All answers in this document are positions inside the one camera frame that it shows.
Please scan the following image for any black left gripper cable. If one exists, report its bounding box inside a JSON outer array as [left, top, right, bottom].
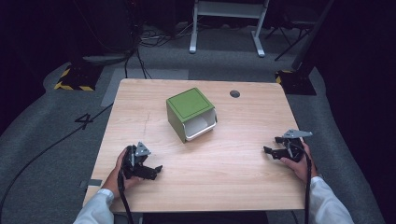
[[117, 169, 135, 224]]

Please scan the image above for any white drawer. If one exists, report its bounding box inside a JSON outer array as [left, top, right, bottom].
[[183, 108, 219, 142]]

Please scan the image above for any long black floor cable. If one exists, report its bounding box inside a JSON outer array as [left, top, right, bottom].
[[0, 103, 114, 218]]

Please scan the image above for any black folding tripod stand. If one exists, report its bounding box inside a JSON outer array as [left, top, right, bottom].
[[264, 12, 316, 62]]

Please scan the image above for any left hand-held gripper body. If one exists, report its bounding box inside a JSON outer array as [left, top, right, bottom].
[[120, 141, 152, 181]]

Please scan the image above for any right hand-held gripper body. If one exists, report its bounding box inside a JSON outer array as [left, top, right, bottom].
[[279, 129, 314, 163]]

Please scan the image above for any black yellow striped stand base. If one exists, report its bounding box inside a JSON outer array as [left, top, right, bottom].
[[53, 63, 104, 92], [275, 69, 318, 96]]

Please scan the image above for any person's left hand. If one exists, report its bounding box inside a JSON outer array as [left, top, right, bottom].
[[102, 147, 145, 198]]

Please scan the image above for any tangle of floor cables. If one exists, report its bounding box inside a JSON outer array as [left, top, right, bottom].
[[139, 21, 200, 49]]

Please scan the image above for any white metal stand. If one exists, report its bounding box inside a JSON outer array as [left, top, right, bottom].
[[189, 0, 271, 59]]

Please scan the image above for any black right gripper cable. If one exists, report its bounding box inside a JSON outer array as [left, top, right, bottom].
[[289, 141, 314, 224]]

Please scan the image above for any person's right hand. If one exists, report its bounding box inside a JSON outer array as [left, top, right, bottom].
[[279, 141, 319, 186]]

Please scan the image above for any grey slanted pole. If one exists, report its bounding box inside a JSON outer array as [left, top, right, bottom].
[[291, 0, 336, 71]]

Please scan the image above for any green drawer box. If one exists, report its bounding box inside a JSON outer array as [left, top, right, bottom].
[[165, 87, 217, 144]]

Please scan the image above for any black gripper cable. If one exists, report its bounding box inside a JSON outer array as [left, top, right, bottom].
[[117, 169, 135, 224], [289, 141, 314, 224]]

